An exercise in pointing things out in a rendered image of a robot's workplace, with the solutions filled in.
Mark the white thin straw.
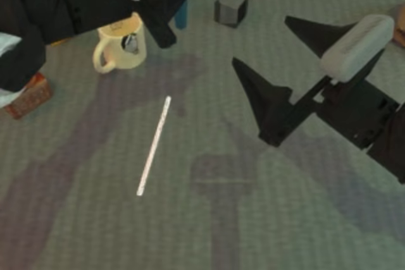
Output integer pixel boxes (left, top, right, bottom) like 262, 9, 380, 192
135, 95, 172, 197

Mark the cream ceramic mug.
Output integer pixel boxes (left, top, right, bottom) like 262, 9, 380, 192
92, 11, 148, 75

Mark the dark grey cube block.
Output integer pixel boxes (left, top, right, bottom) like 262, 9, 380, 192
213, 0, 249, 28

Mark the white oblong case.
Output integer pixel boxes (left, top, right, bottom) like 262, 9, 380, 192
320, 14, 396, 78

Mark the red brown patterned box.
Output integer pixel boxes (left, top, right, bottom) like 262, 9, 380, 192
3, 72, 54, 120

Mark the orange round object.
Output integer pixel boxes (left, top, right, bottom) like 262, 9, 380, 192
391, 3, 405, 45

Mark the teal plastic cylinder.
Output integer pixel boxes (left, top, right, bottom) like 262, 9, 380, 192
173, 0, 190, 30

